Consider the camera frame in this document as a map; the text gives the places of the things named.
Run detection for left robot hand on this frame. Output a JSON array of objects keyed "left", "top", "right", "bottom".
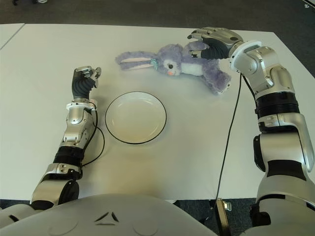
[{"left": 71, "top": 65, "right": 102, "bottom": 101}]

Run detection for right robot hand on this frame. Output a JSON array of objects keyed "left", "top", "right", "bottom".
[{"left": 187, "top": 27, "right": 245, "bottom": 60}]

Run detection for purple plush bunny doll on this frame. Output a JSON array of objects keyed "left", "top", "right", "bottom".
[{"left": 115, "top": 41, "right": 232, "bottom": 95}]

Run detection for white plate black rim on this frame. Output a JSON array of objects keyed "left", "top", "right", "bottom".
[{"left": 105, "top": 91, "right": 169, "bottom": 145}]

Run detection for black chair base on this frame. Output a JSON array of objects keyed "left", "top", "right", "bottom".
[{"left": 12, "top": 0, "right": 50, "bottom": 5}]

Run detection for grey robot torso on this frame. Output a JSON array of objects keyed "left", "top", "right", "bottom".
[{"left": 0, "top": 193, "right": 227, "bottom": 236}]

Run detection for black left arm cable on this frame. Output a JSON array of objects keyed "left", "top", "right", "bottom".
[{"left": 80, "top": 108, "right": 106, "bottom": 167}]

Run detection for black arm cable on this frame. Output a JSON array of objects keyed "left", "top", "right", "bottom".
[
  {"left": 213, "top": 73, "right": 243, "bottom": 236},
  {"left": 80, "top": 108, "right": 106, "bottom": 167}
]

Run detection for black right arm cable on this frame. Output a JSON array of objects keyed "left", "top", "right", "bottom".
[{"left": 213, "top": 73, "right": 243, "bottom": 236}]

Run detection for metal table foot bracket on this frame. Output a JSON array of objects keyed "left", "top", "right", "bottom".
[{"left": 209, "top": 198, "right": 233, "bottom": 236}]

